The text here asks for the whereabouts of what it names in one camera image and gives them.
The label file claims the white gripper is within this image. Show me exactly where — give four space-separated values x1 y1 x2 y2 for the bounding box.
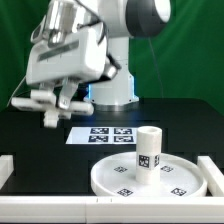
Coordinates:
25 26 108 109

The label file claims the white cross-shaped table base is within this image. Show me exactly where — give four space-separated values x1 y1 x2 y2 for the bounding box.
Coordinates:
11 90 94 128

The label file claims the white round table top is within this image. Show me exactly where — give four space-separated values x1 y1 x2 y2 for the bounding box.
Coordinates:
91 152 207 197

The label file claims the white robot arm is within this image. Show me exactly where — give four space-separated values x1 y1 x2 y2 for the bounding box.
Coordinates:
26 0 171 113

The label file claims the white marker sheet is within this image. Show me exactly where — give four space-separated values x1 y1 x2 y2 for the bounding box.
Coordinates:
66 127 137 145

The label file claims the white left fence block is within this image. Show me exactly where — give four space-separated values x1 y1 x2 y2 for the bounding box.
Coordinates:
0 155 14 190

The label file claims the white camera cable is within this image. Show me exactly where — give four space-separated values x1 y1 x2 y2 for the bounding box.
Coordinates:
6 74 29 108

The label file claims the white front fence rail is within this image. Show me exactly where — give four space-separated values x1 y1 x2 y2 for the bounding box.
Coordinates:
0 196 224 224

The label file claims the white fence rail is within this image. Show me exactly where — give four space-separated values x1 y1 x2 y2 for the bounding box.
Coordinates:
0 196 224 224
197 156 224 197

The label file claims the white right fence rail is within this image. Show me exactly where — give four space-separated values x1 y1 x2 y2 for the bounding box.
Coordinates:
197 156 224 197

